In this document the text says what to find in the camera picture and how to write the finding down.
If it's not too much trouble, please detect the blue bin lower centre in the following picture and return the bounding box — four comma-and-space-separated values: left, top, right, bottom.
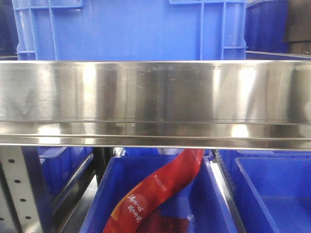
80, 155, 237, 233

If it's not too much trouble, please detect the blue bin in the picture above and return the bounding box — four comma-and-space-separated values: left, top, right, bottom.
234, 156, 311, 233
80, 155, 237, 233
36, 147, 93, 194

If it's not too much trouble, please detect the blue bin lower left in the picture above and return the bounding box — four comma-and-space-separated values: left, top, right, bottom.
36, 147, 93, 194

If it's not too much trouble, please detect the blue bin lower right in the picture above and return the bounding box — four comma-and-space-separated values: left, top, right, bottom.
234, 156, 311, 233

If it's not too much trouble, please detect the red printed bag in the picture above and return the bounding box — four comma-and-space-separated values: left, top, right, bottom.
103, 149, 204, 233

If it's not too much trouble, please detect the blue crate upper shelf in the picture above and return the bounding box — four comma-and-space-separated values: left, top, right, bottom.
12, 0, 247, 61

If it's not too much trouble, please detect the stainless steel shelf rail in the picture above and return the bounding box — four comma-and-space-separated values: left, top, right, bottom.
0, 60, 311, 150

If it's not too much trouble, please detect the perforated grey shelf post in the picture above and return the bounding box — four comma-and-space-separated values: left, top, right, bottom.
0, 146, 43, 233

